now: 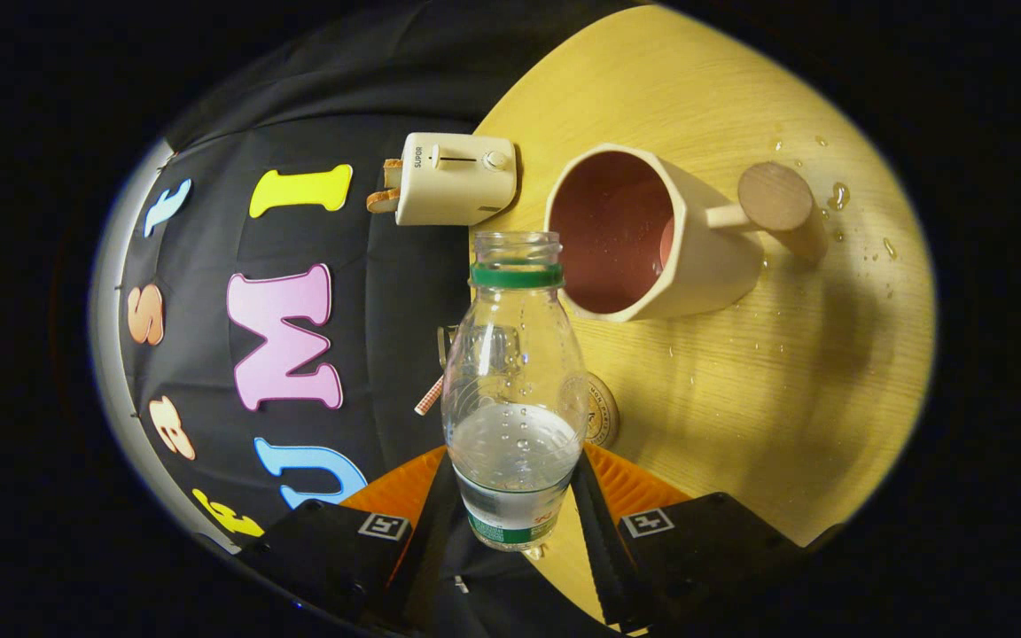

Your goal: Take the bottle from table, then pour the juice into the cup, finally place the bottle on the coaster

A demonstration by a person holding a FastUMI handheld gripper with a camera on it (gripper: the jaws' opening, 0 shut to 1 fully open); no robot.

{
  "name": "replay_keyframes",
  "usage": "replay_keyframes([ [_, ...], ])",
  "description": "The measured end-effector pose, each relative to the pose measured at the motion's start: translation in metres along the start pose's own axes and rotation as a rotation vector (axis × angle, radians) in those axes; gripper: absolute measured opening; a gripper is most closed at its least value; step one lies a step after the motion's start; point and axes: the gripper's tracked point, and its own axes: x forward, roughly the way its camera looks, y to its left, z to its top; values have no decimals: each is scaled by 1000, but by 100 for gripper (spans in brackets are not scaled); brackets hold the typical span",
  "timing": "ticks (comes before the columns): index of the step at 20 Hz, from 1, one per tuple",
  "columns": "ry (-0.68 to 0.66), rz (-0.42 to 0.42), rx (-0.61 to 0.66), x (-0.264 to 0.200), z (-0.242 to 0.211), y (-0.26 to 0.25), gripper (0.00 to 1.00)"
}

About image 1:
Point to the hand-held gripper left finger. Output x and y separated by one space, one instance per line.
426 549

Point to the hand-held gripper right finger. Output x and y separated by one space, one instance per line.
604 549

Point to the round wooden coaster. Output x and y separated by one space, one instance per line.
604 412

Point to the clear plastic bottle green label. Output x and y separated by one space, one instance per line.
515 372

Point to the wooden table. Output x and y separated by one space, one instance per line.
785 399

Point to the black backdrop cloth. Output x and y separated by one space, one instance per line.
200 372

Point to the toast slice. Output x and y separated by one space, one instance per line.
384 197

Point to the white toaster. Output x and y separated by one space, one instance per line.
457 186

